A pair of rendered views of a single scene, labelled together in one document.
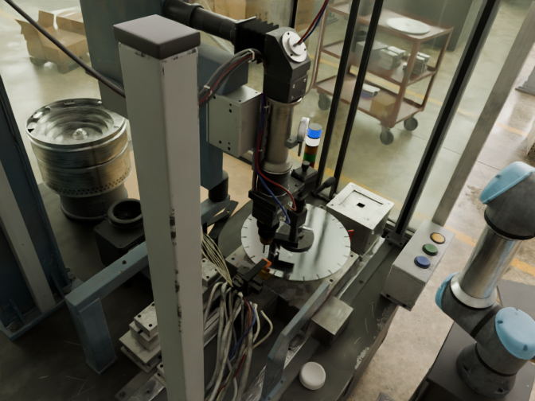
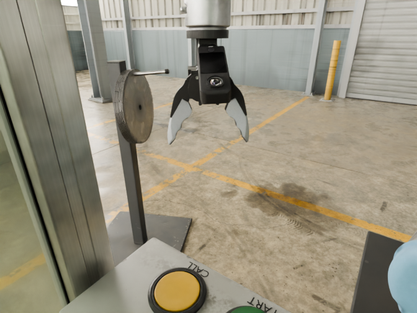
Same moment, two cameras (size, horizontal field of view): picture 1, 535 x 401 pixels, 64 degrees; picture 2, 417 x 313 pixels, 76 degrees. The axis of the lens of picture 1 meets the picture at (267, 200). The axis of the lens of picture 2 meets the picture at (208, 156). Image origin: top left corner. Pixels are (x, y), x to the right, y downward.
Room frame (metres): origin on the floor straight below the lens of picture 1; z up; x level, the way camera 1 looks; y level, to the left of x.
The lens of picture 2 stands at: (1.00, -0.41, 1.10)
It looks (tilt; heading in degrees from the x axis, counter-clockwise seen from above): 25 degrees down; 272
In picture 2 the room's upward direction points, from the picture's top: straight up
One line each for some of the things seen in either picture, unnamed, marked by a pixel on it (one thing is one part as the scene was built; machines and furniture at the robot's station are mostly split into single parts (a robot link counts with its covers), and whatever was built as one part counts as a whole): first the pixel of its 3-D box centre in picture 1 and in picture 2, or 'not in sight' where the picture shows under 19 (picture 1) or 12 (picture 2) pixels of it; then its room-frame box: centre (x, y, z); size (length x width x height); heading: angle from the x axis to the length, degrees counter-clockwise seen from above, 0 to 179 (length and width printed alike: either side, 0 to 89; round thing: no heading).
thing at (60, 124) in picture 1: (87, 164); not in sight; (1.18, 0.65, 0.93); 0.31 x 0.31 x 0.36
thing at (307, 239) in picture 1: (296, 234); not in sight; (0.91, -0.10, 0.96); 0.11 x 0.11 x 0.03
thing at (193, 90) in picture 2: not in sight; (207, 67); (1.02, -0.91, 1.05); 0.09 x 0.08 x 0.12; 96
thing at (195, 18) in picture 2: not in sight; (205, 16); (1.02, -0.91, 1.13); 0.08 x 0.08 x 0.05
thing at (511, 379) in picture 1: (491, 363); not in sight; (0.66, -0.67, 0.80); 0.15 x 0.15 x 0.10
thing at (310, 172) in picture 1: (299, 195); not in sight; (0.84, -0.08, 1.17); 0.06 x 0.05 x 0.20; 138
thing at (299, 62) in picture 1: (229, 82); not in sight; (0.85, 0.11, 1.45); 0.35 x 0.07 x 0.28; 57
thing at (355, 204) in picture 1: (356, 219); not in sight; (1.16, -0.33, 0.82); 0.18 x 0.18 x 0.15; 57
